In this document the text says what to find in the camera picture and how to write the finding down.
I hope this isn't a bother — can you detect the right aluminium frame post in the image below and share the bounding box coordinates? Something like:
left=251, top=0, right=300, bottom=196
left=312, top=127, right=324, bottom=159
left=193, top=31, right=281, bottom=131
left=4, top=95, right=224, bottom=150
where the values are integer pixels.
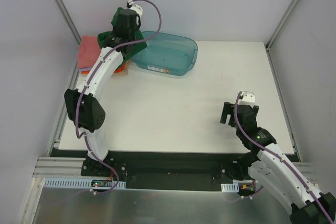
left=265, top=0, right=301, bottom=51

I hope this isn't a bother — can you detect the perforated cable tray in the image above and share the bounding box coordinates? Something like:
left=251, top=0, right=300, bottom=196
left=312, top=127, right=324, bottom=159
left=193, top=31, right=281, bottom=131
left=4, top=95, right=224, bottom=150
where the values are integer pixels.
left=220, top=183, right=239, bottom=193
left=44, top=178, right=126, bottom=190

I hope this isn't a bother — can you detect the right perforated cable tray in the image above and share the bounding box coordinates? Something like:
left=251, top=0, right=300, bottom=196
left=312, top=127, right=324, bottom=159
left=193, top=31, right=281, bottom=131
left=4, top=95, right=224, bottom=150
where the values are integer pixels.
left=220, top=183, right=239, bottom=193

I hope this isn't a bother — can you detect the left perforated cable tray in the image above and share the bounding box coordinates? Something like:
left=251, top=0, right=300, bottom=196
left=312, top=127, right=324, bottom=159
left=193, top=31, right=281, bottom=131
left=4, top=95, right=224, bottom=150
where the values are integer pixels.
left=44, top=178, right=126, bottom=190

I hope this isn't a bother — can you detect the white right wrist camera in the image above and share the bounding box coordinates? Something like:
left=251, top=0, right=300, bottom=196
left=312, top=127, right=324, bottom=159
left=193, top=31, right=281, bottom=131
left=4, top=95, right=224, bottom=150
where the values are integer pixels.
left=238, top=91, right=256, bottom=107

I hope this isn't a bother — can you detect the pink folded t shirt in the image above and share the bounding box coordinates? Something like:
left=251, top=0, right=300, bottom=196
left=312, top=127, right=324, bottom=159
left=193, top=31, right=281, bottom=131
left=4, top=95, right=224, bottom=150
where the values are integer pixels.
left=77, top=36, right=101, bottom=71

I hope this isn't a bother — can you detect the left aluminium frame post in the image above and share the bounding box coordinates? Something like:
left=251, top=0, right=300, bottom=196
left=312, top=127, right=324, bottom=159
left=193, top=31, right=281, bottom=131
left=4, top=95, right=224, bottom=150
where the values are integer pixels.
left=54, top=0, right=81, bottom=44

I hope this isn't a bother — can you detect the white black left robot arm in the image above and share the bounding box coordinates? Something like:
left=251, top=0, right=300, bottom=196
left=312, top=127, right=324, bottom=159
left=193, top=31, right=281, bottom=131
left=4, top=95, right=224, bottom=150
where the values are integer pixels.
left=64, top=5, right=146, bottom=176

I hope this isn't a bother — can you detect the shiny metal front panel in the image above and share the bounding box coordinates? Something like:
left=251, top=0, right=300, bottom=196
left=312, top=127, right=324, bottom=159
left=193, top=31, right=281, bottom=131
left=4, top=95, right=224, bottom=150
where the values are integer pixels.
left=33, top=188, right=290, bottom=223

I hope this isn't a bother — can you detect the orange folded t shirt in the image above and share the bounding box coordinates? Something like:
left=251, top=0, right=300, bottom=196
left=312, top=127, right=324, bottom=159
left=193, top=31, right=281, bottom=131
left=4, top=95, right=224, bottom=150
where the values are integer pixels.
left=78, top=61, right=129, bottom=76

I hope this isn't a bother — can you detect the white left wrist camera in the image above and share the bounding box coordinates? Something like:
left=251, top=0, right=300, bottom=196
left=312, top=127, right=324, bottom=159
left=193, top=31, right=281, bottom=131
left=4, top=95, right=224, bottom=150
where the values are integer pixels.
left=127, top=0, right=143, bottom=17

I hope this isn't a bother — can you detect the green t shirt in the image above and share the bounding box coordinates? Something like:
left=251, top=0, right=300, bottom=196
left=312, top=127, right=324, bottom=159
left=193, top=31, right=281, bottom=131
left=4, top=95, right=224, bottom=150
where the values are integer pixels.
left=97, top=6, right=147, bottom=63

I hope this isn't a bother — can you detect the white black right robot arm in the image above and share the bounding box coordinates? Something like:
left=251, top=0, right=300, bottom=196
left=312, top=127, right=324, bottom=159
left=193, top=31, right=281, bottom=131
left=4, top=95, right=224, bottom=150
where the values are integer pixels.
left=220, top=102, right=335, bottom=223

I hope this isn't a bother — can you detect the teal plastic bin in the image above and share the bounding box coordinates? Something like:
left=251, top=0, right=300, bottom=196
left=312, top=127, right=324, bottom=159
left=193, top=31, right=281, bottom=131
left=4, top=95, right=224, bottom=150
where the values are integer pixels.
left=131, top=33, right=198, bottom=76

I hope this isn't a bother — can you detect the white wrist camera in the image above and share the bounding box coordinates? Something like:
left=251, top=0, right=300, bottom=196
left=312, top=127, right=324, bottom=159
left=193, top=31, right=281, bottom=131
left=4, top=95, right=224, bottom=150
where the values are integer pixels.
left=238, top=91, right=256, bottom=107
left=127, top=0, right=143, bottom=17

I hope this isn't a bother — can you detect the aluminium frame post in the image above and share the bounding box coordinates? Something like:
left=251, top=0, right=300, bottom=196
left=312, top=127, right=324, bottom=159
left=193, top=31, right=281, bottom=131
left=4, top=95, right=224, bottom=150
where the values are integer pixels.
left=265, top=0, right=301, bottom=51
left=54, top=0, right=81, bottom=44

